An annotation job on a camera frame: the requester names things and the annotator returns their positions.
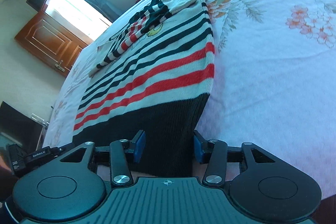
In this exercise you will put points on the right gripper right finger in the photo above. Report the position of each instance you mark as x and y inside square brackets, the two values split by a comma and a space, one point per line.
[216, 154]

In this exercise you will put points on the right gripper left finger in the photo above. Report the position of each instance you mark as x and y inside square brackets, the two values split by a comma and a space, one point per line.
[117, 156]

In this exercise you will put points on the striped knit sweater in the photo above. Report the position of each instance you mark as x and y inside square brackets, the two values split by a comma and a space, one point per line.
[154, 75]

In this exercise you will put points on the black television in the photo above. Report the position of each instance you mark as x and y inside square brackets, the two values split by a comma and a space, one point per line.
[16, 128]

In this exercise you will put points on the brown wooden door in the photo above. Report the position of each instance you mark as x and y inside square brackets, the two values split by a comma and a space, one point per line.
[50, 42]

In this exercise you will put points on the floral white bed sheet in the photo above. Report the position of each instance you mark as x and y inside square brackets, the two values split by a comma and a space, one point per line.
[274, 81]

